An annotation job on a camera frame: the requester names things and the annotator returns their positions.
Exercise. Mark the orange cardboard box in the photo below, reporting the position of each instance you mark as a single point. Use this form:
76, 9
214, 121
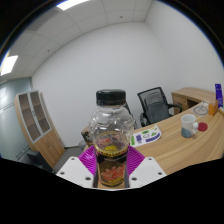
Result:
213, 108

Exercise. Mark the ceiling light panel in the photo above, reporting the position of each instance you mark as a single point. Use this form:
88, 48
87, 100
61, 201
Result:
71, 4
8, 65

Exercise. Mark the black leather armchair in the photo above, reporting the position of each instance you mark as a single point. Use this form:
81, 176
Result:
36, 159

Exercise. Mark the purple pouch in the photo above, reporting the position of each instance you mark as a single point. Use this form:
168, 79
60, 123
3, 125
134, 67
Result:
218, 95

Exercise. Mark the clear bottle with black cap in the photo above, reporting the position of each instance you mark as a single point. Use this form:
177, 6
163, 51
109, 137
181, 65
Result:
111, 133

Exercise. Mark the white mug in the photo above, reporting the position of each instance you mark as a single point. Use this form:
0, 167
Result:
188, 126

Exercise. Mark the wooden side desk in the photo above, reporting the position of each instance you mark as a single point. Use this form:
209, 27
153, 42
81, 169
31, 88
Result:
190, 96

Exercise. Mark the white leaflet with green print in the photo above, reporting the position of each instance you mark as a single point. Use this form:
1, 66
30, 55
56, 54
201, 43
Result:
146, 136

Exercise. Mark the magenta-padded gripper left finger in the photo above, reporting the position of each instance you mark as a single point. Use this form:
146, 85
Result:
75, 170

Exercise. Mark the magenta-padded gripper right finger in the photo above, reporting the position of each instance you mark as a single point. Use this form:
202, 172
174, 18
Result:
148, 170

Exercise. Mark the wooden shelf cabinet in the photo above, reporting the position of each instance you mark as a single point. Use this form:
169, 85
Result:
40, 133

